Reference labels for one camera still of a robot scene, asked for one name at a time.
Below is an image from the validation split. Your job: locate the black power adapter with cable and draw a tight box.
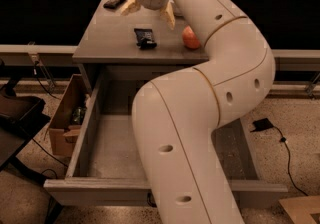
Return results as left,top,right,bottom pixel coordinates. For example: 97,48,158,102
253,118,307,196

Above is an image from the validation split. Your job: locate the red apple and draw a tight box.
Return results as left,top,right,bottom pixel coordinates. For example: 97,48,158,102
182,26,201,49

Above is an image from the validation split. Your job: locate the cardboard piece bottom right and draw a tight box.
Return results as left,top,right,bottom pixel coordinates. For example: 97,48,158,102
279,196,320,224

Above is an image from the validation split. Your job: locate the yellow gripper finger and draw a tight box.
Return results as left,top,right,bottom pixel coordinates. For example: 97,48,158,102
120,0,141,16
160,2,175,30

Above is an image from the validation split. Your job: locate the black drawer handle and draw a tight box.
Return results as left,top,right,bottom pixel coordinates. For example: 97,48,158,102
147,192,157,208

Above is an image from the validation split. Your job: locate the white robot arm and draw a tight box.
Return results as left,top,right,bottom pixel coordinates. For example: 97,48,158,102
132,0,275,224

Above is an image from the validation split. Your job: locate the dark blue rxbar wrapper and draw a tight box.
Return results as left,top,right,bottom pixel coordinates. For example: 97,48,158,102
134,28,157,50

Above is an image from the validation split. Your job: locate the black chair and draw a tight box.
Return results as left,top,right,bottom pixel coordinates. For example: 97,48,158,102
0,59,66,224

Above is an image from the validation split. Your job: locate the black cable left floor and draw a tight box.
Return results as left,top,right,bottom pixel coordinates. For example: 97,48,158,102
32,61,69,169

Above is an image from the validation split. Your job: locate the grey cabinet with counter top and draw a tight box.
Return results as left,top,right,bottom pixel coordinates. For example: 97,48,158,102
72,0,260,96

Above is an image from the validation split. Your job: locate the black snack bar on counter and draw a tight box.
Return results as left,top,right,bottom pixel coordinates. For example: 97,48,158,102
103,0,126,10

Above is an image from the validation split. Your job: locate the white bowl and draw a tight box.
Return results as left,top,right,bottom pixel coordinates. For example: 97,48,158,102
171,2,183,17

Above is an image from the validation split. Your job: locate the cardboard box on floor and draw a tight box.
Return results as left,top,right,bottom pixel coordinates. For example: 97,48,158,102
48,74,87,157

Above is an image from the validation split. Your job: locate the green item in box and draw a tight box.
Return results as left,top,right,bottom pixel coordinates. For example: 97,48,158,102
71,107,86,125

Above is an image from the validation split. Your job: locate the open grey top drawer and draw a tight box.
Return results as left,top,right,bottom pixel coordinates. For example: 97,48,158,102
44,67,288,208

